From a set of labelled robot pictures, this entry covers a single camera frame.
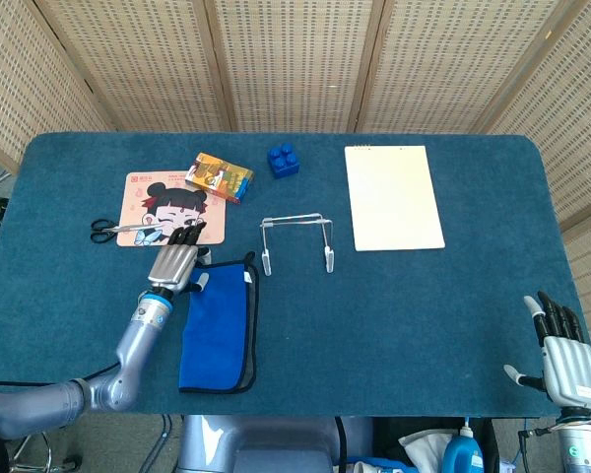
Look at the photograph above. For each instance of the cartoon girl mouse pad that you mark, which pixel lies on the cartoon girl mouse pad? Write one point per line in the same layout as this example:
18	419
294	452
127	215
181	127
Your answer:
138	197

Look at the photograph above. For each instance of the teal table cover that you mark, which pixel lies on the teal table cover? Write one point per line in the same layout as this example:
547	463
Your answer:
374	320

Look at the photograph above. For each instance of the blue building block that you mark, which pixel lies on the blue building block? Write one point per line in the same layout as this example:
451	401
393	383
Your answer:
283	165

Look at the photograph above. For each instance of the blue detergent bottle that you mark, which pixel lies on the blue detergent bottle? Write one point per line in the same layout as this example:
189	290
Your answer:
460	455

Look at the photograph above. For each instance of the colourful cardboard box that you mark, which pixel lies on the colourful cardboard box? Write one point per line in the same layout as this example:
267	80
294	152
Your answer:
219	177

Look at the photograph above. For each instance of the grey blue microfiber cloth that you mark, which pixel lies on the grey blue microfiber cloth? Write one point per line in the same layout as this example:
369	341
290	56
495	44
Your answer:
216	335

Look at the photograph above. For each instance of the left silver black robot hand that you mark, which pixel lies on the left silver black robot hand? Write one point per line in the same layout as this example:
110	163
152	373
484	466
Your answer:
172	266

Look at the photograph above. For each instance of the grey robot torso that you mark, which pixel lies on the grey robot torso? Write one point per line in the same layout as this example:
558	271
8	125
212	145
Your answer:
256	443

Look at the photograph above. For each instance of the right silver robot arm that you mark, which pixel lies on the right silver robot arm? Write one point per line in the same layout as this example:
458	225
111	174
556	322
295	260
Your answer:
581	448

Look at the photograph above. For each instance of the cream paper notepad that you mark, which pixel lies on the cream paper notepad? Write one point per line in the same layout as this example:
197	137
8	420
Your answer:
394	197

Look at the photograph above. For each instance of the woven folding screen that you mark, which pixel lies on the woven folding screen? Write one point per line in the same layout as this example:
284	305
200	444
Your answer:
295	59

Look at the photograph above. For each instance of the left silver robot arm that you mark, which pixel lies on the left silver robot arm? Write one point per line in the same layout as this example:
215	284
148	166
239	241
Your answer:
133	345

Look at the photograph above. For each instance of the white crumpled cloth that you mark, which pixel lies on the white crumpled cloth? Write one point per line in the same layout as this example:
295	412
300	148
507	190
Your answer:
423	443

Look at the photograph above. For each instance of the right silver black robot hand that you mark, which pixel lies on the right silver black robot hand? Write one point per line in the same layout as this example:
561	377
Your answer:
571	369

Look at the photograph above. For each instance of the chrome stool frame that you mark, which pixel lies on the chrome stool frame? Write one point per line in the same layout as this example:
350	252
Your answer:
69	463

